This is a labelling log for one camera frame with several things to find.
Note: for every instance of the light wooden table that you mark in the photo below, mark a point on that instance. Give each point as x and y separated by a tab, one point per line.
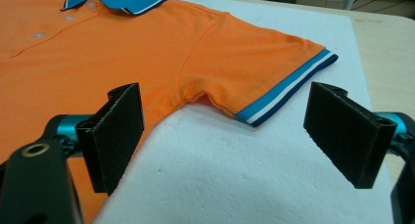
385	54

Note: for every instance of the white foam board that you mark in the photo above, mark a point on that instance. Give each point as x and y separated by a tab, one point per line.
228	171

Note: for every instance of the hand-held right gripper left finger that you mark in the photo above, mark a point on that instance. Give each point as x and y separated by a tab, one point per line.
114	136

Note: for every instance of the orange polo shirt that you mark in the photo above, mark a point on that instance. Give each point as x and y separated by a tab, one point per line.
130	54

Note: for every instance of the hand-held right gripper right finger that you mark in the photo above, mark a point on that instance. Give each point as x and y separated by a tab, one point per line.
349	136

